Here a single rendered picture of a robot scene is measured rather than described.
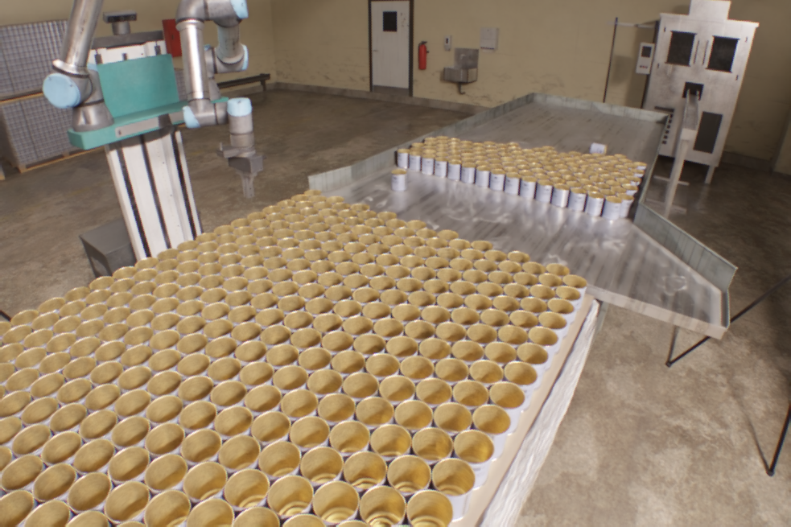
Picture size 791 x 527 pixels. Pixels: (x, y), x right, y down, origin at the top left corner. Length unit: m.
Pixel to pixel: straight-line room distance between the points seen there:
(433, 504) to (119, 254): 1.93
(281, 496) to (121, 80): 1.65
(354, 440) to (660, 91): 5.81
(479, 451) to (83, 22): 1.58
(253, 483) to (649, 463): 1.95
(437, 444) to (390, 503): 0.14
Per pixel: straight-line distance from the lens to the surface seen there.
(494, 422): 0.86
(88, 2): 1.62
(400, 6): 9.19
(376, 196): 1.82
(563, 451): 2.29
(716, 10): 6.57
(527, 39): 8.05
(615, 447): 2.39
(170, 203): 2.25
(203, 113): 1.53
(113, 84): 1.97
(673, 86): 6.19
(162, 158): 2.19
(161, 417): 0.94
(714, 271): 1.58
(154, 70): 2.05
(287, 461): 0.82
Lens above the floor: 1.80
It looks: 28 degrees down
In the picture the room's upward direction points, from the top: straight up
